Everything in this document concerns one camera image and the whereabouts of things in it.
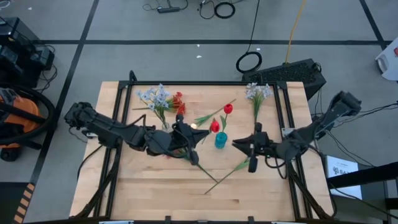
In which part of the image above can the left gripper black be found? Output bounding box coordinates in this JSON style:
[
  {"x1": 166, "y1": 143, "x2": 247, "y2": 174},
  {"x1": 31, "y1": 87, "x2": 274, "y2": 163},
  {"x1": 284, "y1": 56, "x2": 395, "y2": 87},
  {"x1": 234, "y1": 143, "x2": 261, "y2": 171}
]
[{"x1": 164, "y1": 113, "x2": 210, "y2": 166}]

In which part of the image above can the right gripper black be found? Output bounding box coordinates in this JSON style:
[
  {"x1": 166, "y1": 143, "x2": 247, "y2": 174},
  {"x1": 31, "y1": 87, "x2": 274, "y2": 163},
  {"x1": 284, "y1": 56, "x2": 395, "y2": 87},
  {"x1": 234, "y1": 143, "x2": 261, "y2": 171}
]
[{"x1": 232, "y1": 122, "x2": 280, "y2": 174}]

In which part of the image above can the cream artificial tulip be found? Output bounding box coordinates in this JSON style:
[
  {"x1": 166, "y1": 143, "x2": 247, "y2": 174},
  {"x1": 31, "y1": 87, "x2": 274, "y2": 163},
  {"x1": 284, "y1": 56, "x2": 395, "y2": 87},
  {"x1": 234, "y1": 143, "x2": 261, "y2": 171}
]
[{"x1": 190, "y1": 98, "x2": 237, "y2": 130}]

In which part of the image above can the red artificial tulip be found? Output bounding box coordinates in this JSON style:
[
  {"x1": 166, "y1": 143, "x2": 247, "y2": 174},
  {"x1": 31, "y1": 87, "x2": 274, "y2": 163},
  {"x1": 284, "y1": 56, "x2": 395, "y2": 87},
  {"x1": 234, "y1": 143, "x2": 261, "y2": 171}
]
[
  {"x1": 200, "y1": 119, "x2": 221, "y2": 145},
  {"x1": 219, "y1": 103, "x2": 234, "y2": 135}
]

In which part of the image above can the white artificial tulip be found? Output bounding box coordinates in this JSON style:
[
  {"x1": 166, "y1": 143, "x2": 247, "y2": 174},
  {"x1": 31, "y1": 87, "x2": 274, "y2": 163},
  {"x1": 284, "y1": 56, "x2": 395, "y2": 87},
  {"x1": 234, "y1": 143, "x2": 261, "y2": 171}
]
[{"x1": 204, "y1": 157, "x2": 251, "y2": 195}]

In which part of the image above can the red artificial flower bunch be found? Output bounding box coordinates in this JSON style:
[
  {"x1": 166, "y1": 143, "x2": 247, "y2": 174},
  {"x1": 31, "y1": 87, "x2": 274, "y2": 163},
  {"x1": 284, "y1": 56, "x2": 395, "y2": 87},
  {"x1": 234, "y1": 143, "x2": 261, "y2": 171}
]
[
  {"x1": 132, "y1": 91, "x2": 187, "y2": 118},
  {"x1": 167, "y1": 148, "x2": 219, "y2": 184}
]

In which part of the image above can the white artificial flower bunch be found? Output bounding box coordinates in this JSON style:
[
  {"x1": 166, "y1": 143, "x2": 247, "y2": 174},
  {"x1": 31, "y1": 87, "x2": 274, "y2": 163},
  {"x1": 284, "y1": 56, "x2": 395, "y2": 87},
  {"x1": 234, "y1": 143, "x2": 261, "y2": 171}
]
[
  {"x1": 135, "y1": 83, "x2": 172, "y2": 128},
  {"x1": 244, "y1": 82, "x2": 274, "y2": 124}
]

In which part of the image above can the teal glass vase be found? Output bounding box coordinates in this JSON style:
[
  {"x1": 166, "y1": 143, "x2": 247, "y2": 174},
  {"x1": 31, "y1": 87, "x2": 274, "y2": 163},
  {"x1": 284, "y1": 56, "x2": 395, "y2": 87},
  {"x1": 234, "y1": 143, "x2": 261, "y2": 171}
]
[{"x1": 214, "y1": 131, "x2": 228, "y2": 149}]

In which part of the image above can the black computer case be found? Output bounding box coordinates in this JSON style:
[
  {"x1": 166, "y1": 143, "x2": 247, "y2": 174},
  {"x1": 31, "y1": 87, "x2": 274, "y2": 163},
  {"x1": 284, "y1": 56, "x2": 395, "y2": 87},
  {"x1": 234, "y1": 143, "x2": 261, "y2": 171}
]
[{"x1": 241, "y1": 58, "x2": 328, "y2": 101}]

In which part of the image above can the white printed box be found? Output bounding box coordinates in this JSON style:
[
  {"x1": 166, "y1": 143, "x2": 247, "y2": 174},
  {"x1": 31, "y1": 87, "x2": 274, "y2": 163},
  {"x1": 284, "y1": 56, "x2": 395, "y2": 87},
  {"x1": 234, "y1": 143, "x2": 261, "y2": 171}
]
[{"x1": 324, "y1": 154, "x2": 363, "y2": 200}]

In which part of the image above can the black metal beam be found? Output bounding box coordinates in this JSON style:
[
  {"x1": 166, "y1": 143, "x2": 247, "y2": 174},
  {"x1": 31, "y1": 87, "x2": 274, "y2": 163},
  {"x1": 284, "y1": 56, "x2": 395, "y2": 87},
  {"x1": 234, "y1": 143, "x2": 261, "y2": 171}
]
[{"x1": 326, "y1": 161, "x2": 398, "y2": 190}]

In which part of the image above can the black power strip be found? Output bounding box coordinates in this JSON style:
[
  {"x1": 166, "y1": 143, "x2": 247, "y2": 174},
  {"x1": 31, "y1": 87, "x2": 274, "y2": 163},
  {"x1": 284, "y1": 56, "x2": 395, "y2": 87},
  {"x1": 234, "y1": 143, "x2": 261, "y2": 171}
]
[{"x1": 157, "y1": 6, "x2": 182, "y2": 14}]

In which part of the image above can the small black electronics box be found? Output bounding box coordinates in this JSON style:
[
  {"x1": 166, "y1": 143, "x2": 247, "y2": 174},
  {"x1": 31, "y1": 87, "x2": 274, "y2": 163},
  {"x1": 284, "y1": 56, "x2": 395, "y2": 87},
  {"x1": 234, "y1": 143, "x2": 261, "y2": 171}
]
[{"x1": 29, "y1": 45, "x2": 55, "y2": 71}]

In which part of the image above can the orange shop vacuum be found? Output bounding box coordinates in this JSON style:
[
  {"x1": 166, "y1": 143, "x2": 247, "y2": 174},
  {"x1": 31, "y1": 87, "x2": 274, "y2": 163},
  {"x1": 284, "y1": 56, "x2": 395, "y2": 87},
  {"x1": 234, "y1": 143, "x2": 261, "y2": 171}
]
[{"x1": 0, "y1": 87, "x2": 42, "y2": 162}]

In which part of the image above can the black orange striped ramp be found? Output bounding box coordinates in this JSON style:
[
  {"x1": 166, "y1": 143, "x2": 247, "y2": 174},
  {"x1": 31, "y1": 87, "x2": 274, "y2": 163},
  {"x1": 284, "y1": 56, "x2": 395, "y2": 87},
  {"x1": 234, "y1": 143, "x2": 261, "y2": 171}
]
[{"x1": 0, "y1": 182, "x2": 36, "y2": 224}]

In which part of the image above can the black equipment cabinet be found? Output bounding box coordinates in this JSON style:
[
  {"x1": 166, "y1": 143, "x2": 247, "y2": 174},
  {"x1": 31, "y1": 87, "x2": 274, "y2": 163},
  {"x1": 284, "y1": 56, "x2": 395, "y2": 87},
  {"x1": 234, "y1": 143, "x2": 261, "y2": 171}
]
[{"x1": 0, "y1": 17, "x2": 40, "y2": 90}]

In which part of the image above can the black metal table frame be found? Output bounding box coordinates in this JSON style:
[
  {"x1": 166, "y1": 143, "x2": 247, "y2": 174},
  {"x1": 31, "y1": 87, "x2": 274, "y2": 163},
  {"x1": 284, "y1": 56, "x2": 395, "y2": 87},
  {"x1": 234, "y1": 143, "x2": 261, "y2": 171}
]
[{"x1": 74, "y1": 70, "x2": 336, "y2": 220}]

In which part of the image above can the coiled black cable long lead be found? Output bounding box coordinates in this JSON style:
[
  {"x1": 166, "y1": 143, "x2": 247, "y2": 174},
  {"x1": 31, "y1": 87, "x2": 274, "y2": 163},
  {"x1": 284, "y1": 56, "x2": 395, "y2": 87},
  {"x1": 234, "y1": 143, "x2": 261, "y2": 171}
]
[{"x1": 235, "y1": 0, "x2": 263, "y2": 75}]

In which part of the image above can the yellow cable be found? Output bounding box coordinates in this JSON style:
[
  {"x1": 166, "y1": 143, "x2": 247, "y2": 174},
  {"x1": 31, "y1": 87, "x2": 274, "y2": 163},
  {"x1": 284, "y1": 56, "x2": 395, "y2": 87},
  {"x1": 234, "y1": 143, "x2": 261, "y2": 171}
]
[{"x1": 284, "y1": 0, "x2": 308, "y2": 65}]

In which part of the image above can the small coiled black cable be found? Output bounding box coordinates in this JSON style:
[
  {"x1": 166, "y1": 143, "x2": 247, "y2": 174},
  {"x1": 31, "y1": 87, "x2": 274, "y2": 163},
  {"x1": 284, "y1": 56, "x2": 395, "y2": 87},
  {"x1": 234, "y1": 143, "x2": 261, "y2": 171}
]
[{"x1": 213, "y1": 1, "x2": 236, "y2": 19}]

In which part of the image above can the black vacuum hose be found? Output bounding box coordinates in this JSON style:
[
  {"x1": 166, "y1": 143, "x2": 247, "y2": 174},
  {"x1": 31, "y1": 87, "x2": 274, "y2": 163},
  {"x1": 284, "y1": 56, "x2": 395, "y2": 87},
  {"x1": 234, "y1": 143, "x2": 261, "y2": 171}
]
[{"x1": 0, "y1": 83, "x2": 57, "y2": 146}]

